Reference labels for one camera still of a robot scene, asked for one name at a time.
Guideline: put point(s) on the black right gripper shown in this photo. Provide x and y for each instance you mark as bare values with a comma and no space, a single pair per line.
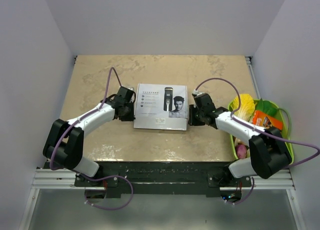
192,121

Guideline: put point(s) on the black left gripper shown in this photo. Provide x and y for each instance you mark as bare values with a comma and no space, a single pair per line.
131,117

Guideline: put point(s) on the white clipper kit box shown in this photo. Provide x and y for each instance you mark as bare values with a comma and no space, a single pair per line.
161,107

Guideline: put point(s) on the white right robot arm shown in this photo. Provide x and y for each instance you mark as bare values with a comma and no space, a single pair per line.
268,151

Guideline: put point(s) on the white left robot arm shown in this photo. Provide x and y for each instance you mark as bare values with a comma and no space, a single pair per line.
65,142

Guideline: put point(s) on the yellow napa cabbage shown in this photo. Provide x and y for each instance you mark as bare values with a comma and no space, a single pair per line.
247,107

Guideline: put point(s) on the purple onion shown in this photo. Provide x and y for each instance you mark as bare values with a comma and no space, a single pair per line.
241,151

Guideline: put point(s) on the orange razor package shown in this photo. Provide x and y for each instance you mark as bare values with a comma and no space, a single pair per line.
262,119

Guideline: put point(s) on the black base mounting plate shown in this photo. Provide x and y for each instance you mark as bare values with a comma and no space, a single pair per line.
116,178

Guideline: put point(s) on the green plastic basket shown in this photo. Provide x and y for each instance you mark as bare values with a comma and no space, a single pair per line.
270,109

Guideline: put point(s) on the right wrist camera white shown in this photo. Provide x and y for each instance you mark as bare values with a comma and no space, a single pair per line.
196,93

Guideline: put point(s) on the aluminium frame rail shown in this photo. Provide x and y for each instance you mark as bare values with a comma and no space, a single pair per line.
57,180

